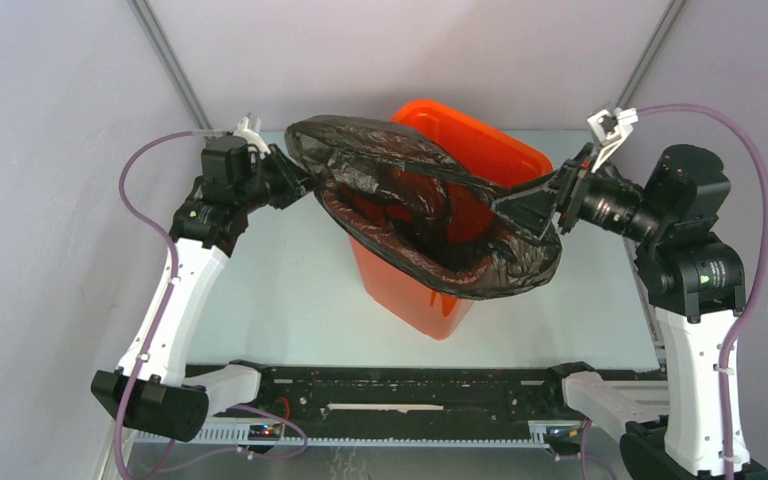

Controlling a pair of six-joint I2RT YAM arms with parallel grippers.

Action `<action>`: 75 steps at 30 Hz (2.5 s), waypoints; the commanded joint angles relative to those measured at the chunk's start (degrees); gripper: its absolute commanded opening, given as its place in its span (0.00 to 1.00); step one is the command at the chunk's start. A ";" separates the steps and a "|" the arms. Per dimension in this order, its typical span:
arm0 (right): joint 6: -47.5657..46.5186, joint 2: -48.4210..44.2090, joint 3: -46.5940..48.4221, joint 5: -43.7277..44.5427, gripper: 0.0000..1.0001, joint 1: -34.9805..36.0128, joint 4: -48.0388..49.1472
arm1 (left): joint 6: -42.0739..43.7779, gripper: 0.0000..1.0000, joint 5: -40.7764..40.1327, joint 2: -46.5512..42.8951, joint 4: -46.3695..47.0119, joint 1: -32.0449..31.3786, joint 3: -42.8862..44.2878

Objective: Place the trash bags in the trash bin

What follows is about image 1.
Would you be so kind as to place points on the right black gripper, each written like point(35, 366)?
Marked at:
point(531, 209)

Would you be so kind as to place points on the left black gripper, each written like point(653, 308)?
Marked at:
point(295, 180)

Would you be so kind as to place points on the black plastic trash bag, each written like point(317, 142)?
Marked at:
point(405, 199)

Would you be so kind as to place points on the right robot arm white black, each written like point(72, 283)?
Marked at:
point(694, 282)

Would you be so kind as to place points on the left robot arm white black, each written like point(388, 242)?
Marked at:
point(149, 389)

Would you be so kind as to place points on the right metal corner strip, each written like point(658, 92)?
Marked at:
point(658, 39)

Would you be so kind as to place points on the metal corner strip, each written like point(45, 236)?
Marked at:
point(156, 36)
point(658, 39)

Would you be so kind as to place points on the left metal corner strip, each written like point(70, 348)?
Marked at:
point(156, 36)

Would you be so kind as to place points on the right small circuit board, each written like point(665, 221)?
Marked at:
point(564, 443)

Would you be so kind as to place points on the small circuit board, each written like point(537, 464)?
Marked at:
point(564, 443)
point(265, 432)

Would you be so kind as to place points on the left small circuit board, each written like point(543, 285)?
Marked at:
point(265, 432)

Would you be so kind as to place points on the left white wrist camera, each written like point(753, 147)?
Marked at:
point(248, 129)

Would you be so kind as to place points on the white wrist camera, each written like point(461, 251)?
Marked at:
point(248, 129)
point(610, 129)

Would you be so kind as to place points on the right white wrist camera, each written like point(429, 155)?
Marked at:
point(610, 129)

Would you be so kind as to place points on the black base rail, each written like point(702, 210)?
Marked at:
point(404, 407)

